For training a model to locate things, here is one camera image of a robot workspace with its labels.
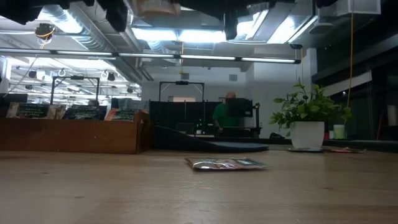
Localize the black partition panel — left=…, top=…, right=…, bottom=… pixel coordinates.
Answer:
left=149, top=100, right=223, bottom=135

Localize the black screen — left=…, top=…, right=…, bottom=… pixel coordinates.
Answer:
left=0, top=93, right=29, bottom=105

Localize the green plant white pot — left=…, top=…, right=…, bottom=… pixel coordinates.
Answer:
left=269, top=79, right=353, bottom=149

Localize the coiled yellow ceiling cable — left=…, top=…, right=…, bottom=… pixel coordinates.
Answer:
left=33, top=22, right=57, bottom=42

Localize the wooden compartment organizer box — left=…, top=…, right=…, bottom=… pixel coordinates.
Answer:
left=0, top=106, right=152, bottom=156

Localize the black background rig frame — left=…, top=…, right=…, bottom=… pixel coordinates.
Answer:
left=49, top=75, right=101, bottom=106
left=159, top=80, right=205, bottom=131

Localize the black computer monitor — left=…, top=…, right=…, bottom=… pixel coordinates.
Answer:
left=225, top=97, right=254, bottom=118

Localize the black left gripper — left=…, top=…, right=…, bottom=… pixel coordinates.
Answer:
left=0, top=0, right=129, bottom=33

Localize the long ceiling light bar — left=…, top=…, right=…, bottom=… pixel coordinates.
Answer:
left=0, top=48, right=302, bottom=65

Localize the light green cup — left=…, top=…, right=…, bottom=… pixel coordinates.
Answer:
left=332, top=124, right=347, bottom=140

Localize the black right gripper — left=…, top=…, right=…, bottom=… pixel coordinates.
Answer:
left=178, top=0, right=277, bottom=40

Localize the grey cloth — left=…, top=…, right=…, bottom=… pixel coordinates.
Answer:
left=117, top=98, right=147, bottom=110

